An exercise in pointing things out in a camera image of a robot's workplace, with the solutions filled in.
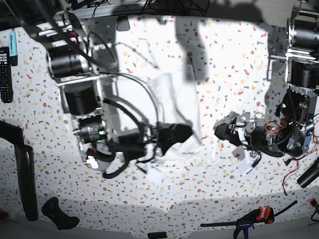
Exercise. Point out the black cylinder tube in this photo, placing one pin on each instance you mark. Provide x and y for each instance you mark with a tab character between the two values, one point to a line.
310	175

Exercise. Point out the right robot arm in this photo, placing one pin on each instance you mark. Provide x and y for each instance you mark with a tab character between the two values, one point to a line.
72	63

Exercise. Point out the black orange bar clamp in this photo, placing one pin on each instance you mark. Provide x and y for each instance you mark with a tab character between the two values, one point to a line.
266	216

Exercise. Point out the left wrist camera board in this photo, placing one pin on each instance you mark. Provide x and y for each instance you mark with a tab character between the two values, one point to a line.
245	167

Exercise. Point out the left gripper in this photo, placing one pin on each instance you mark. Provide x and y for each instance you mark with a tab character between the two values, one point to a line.
235	133

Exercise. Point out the black TV remote control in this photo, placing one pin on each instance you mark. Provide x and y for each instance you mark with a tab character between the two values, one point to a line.
6	92

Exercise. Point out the black L-shaped bracket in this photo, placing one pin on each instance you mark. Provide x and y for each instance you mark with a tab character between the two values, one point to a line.
25	168

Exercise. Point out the terrazzo pattern table cloth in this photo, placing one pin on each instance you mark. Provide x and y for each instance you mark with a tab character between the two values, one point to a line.
230	64

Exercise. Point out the white T-shirt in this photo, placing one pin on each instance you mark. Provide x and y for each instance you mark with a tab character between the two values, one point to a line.
176	95

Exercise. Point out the dark phone at table top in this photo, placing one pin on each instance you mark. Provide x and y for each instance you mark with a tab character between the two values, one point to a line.
123	23

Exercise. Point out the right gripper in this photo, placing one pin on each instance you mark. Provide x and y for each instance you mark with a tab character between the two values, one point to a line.
140	144

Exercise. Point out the aluminium rail at top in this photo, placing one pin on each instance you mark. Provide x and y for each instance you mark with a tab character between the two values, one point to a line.
100	11

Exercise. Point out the teal highlighter marker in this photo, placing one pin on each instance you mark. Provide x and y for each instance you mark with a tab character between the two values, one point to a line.
13	49

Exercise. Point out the small black rectangular device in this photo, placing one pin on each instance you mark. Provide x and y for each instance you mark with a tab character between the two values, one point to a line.
157	235

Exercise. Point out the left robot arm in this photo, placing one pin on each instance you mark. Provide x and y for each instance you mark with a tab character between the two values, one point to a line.
296	112

